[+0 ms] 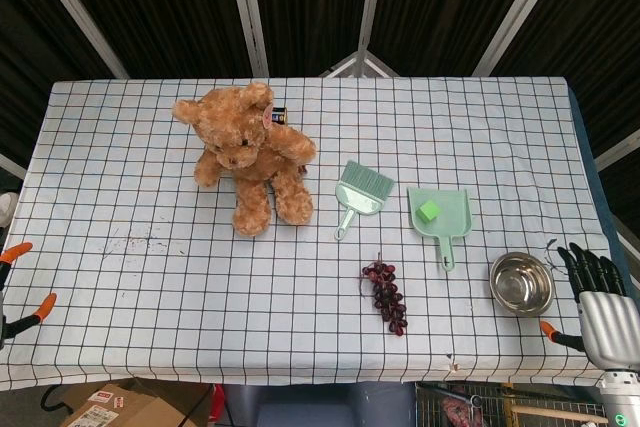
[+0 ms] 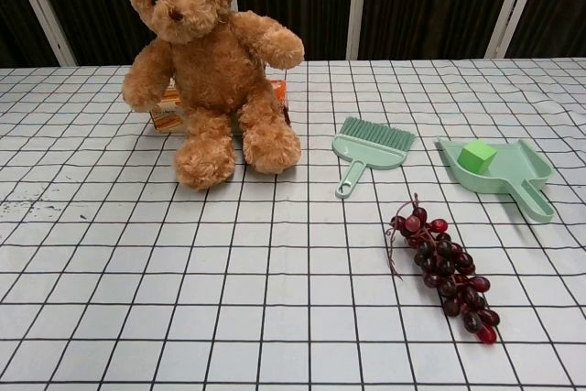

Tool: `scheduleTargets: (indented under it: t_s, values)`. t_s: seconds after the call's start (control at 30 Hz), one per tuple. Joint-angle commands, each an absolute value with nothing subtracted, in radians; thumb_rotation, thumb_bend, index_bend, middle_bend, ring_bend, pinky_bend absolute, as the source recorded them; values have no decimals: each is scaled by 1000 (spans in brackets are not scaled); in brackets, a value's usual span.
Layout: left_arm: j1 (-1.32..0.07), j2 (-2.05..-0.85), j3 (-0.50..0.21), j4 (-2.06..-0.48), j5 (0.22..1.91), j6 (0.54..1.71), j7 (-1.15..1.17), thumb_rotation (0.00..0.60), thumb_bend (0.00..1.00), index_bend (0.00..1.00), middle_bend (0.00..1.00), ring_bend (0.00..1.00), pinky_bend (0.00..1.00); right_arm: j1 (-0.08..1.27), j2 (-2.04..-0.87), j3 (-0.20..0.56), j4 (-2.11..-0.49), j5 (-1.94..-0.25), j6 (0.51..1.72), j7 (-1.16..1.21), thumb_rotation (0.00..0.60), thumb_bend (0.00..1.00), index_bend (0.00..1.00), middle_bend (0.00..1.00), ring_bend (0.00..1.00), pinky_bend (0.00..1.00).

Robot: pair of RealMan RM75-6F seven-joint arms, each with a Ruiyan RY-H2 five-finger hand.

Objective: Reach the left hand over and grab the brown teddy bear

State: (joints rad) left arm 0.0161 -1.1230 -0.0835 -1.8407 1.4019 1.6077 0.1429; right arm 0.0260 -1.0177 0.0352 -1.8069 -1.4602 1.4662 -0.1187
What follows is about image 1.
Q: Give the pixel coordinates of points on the right robot hand orange thumb tip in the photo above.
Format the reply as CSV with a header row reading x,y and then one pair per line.
x,y
607,319

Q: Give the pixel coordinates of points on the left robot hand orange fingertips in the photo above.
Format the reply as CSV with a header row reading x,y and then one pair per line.
x,y
20,249

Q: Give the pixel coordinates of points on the brown teddy bear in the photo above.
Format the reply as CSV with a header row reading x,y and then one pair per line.
x,y
250,157

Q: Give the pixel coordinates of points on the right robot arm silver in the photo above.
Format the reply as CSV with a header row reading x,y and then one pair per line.
x,y
622,397

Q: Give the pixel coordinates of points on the white shoe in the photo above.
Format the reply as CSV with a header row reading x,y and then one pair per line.
x,y
7,207

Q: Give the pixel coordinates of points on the stainless steel bowl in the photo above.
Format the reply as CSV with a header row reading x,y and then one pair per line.
x,y
521,289

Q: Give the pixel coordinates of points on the wooden stick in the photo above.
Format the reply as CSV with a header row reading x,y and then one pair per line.
x,y
560,413

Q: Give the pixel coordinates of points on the blue table side panel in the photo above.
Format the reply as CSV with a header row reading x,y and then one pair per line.
x,y
582,137

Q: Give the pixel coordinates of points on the white checked tablecloth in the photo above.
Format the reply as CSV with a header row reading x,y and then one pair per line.
x,y
200,297

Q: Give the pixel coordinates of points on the cardboard box with labels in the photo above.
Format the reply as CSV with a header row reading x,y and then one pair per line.
x,y
125,407

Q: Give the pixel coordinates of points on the green dustpan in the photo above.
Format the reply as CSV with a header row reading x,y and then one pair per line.
x,y
442,214

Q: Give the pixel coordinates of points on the green cube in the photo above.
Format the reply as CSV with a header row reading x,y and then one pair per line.
x,y
429,210

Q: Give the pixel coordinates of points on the dark red grape bunch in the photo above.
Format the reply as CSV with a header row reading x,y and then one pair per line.
x,y
387,294

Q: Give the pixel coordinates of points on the green hand brush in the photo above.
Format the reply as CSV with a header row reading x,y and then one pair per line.
x,y
362,189

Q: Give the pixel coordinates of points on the black yellow battery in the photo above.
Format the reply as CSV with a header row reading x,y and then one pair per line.
x,y
281,116

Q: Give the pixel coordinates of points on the grey blue chair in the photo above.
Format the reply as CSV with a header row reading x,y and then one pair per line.
x,y
320,404

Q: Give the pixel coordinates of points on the white partition foot stand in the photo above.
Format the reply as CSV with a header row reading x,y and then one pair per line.
x,y
359,64

